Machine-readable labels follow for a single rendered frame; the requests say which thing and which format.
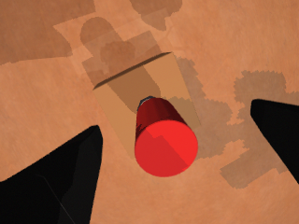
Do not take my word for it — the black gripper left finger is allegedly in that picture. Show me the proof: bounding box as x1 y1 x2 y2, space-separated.
0 126 104 224

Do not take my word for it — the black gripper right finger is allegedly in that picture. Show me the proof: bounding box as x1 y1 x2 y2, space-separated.
250 98 299 183

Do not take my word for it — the red cylinder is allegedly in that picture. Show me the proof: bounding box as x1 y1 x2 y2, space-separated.
135 98 198 176

